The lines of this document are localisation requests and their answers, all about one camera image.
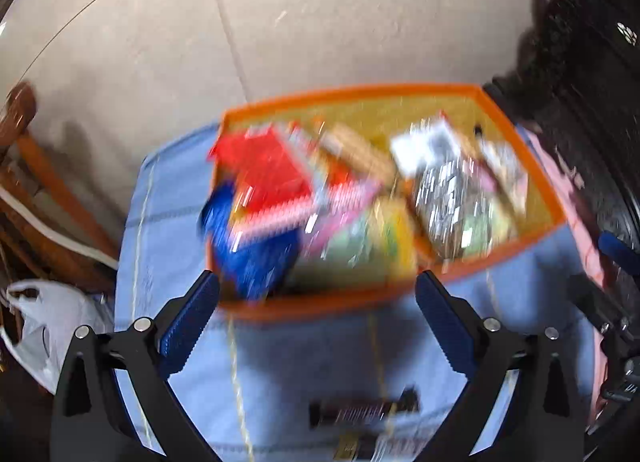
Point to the pink wrapped cookie pack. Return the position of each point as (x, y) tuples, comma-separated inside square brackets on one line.
[(335, 212)]

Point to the black snack bar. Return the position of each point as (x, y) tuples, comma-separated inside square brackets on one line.
[(361, 411)]

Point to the red snack package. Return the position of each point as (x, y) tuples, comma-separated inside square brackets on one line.
[(280, 179)]

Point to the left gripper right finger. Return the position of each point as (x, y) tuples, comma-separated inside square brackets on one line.
[(520, 401)]

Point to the yellow-green melon seeds bag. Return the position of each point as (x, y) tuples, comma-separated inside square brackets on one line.
[(356, 249)]

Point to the orange storage box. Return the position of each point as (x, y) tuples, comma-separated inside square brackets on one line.
[(377, 111)]

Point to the pink cloth strip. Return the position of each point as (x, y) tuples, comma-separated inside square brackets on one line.
[(569, 250)]

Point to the black carved furniture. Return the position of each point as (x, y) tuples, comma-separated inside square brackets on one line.
[(576, 85)]

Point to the wooden chair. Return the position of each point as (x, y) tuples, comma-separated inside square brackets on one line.
[(55, 224)]

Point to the blue cookie package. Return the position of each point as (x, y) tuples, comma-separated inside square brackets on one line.
[(256, 267)]

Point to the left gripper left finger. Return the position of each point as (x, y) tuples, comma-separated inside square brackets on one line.
[(90, 421)]

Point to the blue tablecloth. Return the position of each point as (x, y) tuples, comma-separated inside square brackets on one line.
[(246, 387)]

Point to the white plastic bag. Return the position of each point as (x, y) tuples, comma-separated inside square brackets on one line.
[(51, 312)]

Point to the sunflower seeds clear bag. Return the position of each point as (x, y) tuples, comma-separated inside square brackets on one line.
[(450, 196)]

